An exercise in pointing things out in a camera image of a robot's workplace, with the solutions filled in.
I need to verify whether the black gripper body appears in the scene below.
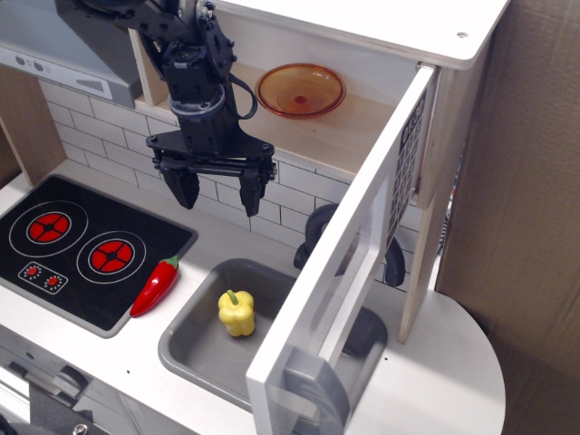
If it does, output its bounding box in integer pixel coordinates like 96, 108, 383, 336
146, 85, 276, 182

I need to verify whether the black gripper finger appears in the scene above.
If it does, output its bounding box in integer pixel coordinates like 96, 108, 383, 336
160, 163, 199, 209
239, 169, 268, 217

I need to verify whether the white toy microwave door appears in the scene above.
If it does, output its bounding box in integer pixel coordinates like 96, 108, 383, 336
246, 66, 438, 434

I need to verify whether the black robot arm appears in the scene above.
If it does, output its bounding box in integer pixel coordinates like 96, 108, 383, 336
56, 1, 276, 217

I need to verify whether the white wooden microwave cabinet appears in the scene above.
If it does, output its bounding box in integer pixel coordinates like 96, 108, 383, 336
128, 0, 512, 345

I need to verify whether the dark grey toy faucet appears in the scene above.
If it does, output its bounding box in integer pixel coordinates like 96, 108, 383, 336
294, 204, 406, 287

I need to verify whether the orange glass bowl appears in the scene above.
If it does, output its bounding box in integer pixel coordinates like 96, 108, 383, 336
255, 63, 347, 119

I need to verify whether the red toy chili pepper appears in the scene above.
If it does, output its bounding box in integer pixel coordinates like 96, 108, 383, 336
130, 255, 179, 318

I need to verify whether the black toy stovetop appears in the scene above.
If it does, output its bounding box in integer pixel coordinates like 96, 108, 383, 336
1, 176, 198, 338

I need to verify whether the yellow toy bell pepper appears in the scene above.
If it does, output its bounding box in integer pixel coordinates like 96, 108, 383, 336
217, 289, 256, 337

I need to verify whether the grey toy sink basin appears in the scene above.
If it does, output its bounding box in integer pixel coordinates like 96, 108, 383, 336
159, 258, 388, 411

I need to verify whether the grey range hood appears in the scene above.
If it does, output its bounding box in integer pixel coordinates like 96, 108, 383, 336
1, 1, 142, 109

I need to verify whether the grey oven knob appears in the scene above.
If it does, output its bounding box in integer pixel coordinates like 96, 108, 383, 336
52, 365, 90, 401

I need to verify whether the brown cardboard box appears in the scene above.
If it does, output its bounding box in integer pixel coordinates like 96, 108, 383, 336
436, 1, 579, 434

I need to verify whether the black metal base plate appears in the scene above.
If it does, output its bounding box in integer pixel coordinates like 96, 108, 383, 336
29, 384, 107, 435

